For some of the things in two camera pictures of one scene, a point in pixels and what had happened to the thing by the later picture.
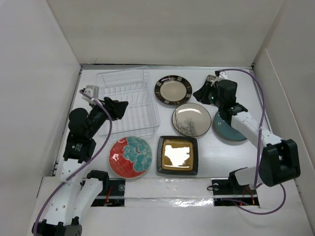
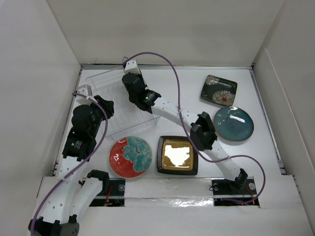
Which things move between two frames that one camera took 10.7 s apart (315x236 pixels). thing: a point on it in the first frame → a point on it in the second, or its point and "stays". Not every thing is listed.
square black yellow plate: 177,155 stays
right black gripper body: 213,97 → 131,99
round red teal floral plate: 130,157 stays
